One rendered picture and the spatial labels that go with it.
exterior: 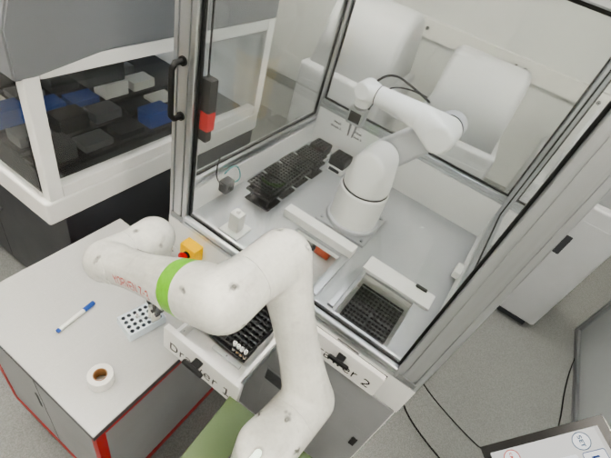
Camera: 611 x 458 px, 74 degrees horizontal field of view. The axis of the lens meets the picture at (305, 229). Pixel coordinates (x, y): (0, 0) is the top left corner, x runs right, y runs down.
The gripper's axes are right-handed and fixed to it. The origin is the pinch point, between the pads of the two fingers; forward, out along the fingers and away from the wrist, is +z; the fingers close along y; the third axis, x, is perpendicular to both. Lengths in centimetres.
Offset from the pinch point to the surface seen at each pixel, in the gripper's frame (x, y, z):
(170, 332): -2.8, 13.8, -8.9
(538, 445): 48, 102, -23
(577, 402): 192, 146, 80
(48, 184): -7, -55, -15
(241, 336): 15.8, 24.5, -2.8
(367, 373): 38, 59, -7
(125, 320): -7.4, -4.8, 4.3
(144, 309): -0.7, -5.2, 4.3
